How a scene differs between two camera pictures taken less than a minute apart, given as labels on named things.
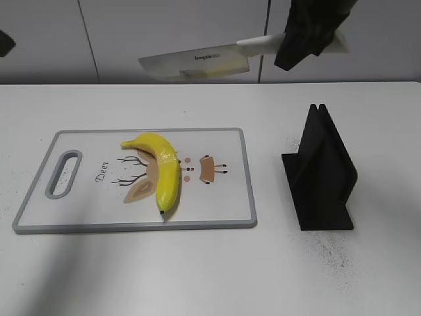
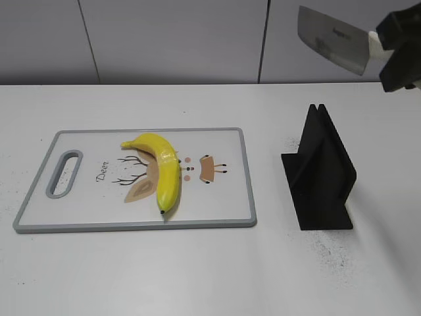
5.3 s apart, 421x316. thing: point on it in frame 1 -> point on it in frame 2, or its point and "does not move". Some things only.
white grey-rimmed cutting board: x=88 y=181 does not move
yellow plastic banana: x=168 y=170 does not move
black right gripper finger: x=305 y=33 -> x=401 y=70
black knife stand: x=321 y=174 does not move
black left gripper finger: x=315 y=22 -> x=401 y=29
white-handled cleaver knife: x=223 y=60 -> x=347 y=45
